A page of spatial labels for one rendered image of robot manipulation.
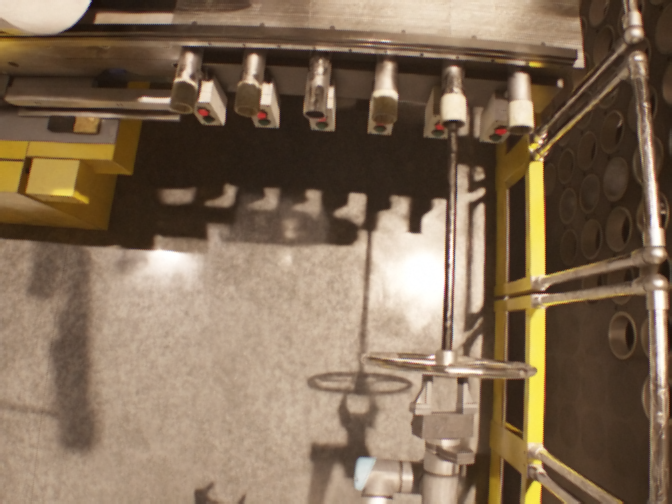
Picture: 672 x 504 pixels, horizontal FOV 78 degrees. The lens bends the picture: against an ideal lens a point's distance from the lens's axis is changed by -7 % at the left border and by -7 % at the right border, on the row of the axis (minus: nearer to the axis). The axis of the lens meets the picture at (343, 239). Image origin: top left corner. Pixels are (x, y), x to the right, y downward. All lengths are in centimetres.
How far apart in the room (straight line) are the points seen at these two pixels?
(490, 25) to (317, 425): 154
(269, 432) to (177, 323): 60
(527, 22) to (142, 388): 191
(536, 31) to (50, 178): 150
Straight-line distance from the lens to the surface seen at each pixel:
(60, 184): 164
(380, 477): 113
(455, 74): 119
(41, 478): 238
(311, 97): 113
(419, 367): 85
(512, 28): 126
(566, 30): 131
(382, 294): 188
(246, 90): 116
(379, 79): 116
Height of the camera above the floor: 187
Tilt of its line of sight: 79 degrees down
